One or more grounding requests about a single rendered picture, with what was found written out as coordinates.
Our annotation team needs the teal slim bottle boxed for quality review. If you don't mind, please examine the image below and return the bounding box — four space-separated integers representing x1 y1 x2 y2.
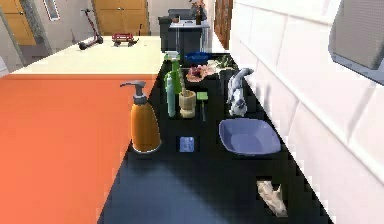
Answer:
164 73 177 118

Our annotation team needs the green spray bottle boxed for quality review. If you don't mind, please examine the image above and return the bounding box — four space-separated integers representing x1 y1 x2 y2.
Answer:
163 51 183 95

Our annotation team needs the orange pump dispenser bottle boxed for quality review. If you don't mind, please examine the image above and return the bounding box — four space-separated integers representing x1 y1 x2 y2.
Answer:
120 80 163 154

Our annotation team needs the beige mortar with pestle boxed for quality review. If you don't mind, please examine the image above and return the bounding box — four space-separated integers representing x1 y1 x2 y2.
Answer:
178 87 197 119

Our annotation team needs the green scrub brush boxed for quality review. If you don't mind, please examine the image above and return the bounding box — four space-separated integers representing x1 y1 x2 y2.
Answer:
196 91 209 122

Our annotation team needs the small blue square sponge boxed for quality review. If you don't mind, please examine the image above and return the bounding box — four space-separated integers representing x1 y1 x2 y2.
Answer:
179 135 196 153

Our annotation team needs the grey white cat figurine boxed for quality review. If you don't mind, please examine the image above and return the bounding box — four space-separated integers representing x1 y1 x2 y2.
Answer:
226 67 255 118

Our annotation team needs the blue round dish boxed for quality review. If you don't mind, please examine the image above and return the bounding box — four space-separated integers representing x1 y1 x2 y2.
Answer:
184 51 212 64

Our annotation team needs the black countertop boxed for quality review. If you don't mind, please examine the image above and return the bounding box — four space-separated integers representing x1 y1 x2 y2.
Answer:
96 52 334 224

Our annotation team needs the green leafy plant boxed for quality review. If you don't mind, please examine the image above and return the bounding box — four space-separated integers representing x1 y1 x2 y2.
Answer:
213 54 239 72

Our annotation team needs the blue square bowl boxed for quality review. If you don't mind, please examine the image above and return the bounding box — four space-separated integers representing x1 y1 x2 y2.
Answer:
218 117 282 157

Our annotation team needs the grey side table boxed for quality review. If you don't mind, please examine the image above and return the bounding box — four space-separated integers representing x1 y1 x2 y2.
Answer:
168 19 211 58

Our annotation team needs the black bin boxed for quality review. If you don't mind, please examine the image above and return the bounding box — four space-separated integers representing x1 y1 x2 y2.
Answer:
157 15 174 53

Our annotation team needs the brown wooden door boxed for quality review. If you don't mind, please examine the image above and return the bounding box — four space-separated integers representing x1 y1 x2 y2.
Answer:
214 0 234 51

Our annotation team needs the red toy wagon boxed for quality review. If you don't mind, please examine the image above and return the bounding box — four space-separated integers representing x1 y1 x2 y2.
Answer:
111 32 140 48

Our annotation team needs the beige crumpled cloth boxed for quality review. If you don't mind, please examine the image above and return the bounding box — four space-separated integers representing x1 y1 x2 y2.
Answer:
256 180 289 218

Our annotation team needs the wooden double door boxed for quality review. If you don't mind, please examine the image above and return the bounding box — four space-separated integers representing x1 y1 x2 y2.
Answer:
91 0 150 37

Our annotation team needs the black kick scooter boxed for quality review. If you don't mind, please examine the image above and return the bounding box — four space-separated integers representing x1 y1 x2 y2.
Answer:
77 8 104 51

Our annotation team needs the wooden room door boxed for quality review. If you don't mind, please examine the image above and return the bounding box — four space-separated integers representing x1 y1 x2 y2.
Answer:
0 0 37 47

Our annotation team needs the framed wall picture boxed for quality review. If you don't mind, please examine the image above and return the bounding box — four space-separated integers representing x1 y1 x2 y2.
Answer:
42 0 61 22

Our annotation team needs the grey wall cabinet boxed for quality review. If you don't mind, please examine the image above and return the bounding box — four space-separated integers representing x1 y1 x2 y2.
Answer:
327 0 384 86

